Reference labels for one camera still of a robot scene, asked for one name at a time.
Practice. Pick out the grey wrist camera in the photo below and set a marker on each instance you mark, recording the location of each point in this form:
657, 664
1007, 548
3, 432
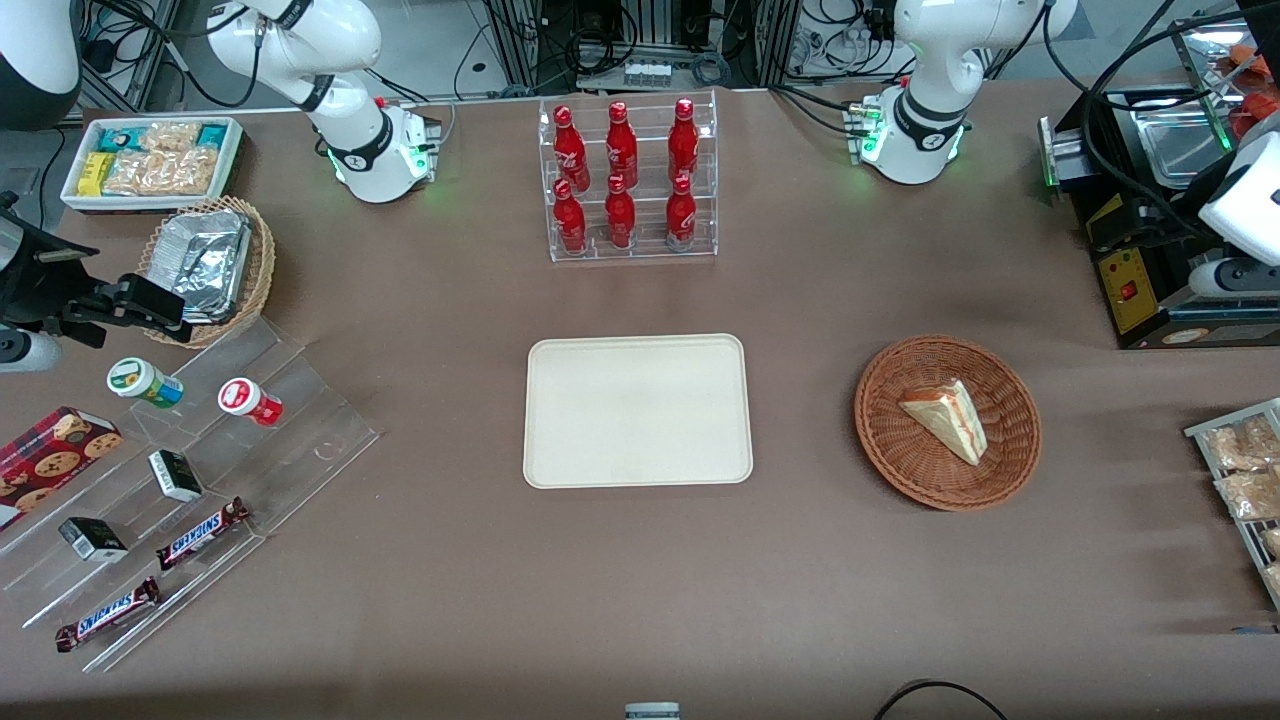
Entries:
1228, 277
28, 352

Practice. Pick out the red cola bottle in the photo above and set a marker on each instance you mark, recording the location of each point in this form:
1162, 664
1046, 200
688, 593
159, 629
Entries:
681, 212
620, 215
570, 220
621, 145
683, 140
570, 150

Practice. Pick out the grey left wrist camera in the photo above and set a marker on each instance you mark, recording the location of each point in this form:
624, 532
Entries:
1228, 277

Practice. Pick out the round brown wicker basket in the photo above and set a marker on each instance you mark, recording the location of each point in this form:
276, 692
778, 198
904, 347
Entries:
905, 460

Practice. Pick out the red cookie box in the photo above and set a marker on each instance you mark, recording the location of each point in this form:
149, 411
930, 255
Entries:
50, 460

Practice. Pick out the red lidded snack cup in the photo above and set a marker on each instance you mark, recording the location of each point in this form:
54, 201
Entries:
245, 398

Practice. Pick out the white snack bin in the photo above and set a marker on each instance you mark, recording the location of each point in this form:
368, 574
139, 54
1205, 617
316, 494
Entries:
72, 195

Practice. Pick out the teal snack packet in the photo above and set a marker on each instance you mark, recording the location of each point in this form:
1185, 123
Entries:
120, 138

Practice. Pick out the black food warmer machine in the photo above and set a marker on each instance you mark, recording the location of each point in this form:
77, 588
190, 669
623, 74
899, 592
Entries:
1135, 280

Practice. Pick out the clear acrylic bottle rack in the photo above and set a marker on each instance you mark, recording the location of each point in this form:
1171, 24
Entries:
648, 245

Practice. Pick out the triangular sandwich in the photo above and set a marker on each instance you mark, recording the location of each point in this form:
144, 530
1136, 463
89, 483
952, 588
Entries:
948, 418

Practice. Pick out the green lidded snack cup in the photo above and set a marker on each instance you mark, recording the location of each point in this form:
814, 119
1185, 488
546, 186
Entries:
140, 380

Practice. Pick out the brown snickers bar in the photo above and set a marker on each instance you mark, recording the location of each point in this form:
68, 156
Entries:
200, 533
108, 613

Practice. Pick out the small grey device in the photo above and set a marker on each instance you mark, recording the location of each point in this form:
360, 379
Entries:
652, 712

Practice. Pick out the clear rice cracker bag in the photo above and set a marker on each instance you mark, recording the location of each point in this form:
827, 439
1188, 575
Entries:
165, 170

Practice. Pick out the oval light wicker basket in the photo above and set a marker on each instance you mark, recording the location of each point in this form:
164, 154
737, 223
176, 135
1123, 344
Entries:
262, 265

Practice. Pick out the white power strip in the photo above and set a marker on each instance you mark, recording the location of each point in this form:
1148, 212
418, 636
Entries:
647, 73

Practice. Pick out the clear acrylic stepped stand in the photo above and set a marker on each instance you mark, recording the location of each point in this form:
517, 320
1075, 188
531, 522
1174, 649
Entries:
300, 420

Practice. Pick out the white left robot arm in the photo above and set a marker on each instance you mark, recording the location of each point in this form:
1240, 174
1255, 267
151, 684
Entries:
925, 70

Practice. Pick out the steel warmer pan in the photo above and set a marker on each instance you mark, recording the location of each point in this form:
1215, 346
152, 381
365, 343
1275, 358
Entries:
1180, 145

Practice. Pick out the silver foil container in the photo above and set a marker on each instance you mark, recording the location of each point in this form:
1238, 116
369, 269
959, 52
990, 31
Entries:
205, 260

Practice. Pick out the yellow snack packet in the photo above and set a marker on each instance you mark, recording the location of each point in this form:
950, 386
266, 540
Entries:
95, 173

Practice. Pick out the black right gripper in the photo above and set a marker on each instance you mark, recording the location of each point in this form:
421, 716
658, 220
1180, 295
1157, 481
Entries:
32, 283

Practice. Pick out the small black box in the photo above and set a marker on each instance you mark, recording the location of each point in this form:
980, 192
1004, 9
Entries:
92, 540
175, 475

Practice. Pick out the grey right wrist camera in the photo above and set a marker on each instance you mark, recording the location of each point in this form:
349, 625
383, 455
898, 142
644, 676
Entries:
28, 352

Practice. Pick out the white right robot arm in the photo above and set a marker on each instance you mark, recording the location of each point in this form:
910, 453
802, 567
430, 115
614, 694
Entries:
340, 40

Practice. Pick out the cream rectangular tray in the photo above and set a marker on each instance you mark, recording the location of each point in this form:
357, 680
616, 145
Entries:
638, 410

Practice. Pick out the clear bag of snacks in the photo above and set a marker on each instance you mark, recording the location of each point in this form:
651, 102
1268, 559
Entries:
1240, 445
1250, 495

